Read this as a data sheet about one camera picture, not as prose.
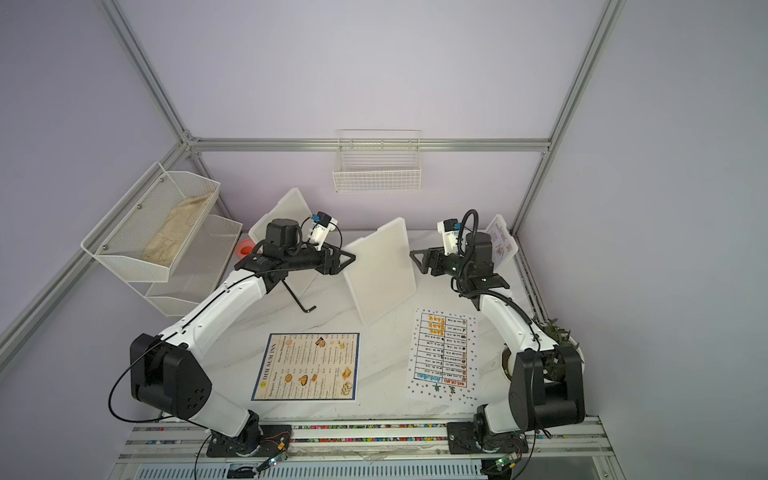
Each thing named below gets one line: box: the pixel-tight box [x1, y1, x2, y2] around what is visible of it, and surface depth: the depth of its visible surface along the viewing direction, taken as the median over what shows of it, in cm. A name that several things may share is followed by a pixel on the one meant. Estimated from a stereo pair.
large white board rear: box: [248, 188, 312, 243], surface depth 89 cm
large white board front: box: [344, 217, 417, 326], surface depth 86 cm
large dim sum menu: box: [250, 332, 362, 402], surface depth 88 cm
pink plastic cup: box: [236, 238, 256, 260], surface depth 102 cm
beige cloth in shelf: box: [141, 192, 213, 267], surface depth 81 cm
